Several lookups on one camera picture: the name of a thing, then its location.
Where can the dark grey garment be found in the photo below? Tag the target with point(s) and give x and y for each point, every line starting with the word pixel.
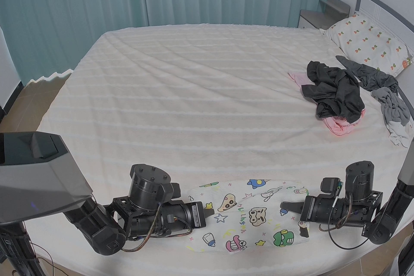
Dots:
pixel 372 74

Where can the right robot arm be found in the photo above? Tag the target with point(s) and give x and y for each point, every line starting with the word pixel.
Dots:
pixel 381 216

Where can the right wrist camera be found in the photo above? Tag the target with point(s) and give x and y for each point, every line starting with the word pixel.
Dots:
pixel 329 185

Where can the bed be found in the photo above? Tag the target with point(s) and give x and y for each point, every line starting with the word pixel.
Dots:
pixel 194 90

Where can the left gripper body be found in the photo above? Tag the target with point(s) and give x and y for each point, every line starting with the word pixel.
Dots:
pixel 184 215

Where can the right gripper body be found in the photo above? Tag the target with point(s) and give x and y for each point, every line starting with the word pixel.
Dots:
pixel 330 211

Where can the grey bedside table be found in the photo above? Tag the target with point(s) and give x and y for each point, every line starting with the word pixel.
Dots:
pixel 315 17

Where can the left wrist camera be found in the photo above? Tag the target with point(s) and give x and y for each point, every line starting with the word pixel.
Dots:
pixel 175 191

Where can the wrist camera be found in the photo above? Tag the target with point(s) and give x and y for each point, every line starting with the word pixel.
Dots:
pixel 329 185
pixel 175 191

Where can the white printed pillow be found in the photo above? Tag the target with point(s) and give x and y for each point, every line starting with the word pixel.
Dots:
pixel 368 38

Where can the white printed pyjama top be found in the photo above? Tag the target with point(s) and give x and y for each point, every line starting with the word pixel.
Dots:
pixel 245 216

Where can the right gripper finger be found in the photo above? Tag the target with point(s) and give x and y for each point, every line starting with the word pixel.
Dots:
pixel 304 230
pixel 291 206

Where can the pink garment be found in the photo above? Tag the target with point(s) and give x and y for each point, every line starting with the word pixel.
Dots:
pixel 339 127

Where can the black garment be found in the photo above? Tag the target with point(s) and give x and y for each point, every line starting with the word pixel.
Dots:
pixel 339 90

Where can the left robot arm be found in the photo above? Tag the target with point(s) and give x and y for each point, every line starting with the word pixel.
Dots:
pixel 48 177

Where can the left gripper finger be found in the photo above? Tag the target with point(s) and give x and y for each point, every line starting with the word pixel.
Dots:
pixel 210 212

